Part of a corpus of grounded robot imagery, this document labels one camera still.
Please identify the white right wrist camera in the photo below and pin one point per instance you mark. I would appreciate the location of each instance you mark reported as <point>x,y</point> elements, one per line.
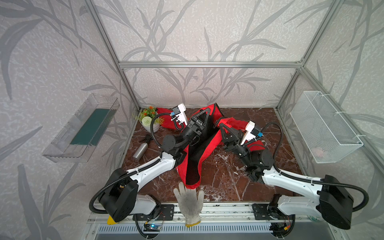
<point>253,132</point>

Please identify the white knit work glove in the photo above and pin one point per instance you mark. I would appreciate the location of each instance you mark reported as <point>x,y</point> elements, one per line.
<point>190,204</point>

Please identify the white wire mesh basket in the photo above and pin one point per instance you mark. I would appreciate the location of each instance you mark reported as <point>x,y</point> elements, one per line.
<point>325,131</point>

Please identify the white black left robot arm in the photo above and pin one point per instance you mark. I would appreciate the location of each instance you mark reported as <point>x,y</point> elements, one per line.
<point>119,198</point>

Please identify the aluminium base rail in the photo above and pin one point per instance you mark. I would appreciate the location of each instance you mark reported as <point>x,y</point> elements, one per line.
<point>223,218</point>

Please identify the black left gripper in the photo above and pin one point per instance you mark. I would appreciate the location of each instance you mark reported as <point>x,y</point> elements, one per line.
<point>194,127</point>

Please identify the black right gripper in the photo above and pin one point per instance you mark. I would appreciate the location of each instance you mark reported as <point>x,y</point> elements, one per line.
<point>231,142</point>

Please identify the yellow handled tool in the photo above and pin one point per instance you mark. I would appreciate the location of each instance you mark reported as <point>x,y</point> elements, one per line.
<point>111,221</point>

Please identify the silver spray bottle black nozzle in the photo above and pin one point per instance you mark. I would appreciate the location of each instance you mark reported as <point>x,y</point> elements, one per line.
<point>142,148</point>

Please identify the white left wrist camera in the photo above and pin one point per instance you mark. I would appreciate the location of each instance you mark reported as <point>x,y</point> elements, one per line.
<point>178,115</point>

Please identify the red jacket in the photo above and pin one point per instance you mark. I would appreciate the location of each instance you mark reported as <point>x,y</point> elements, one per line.
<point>189,159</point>

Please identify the artificial green flower plant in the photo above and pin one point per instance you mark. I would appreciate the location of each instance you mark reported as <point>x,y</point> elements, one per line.
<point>146,115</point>

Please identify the clear acrylic wall shelf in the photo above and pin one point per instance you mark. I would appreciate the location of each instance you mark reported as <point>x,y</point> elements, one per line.
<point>78,139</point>

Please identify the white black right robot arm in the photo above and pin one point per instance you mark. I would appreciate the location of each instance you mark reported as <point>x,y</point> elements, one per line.
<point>326,198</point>

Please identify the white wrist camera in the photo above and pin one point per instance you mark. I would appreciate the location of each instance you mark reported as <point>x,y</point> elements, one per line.
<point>253,132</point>
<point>178,115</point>

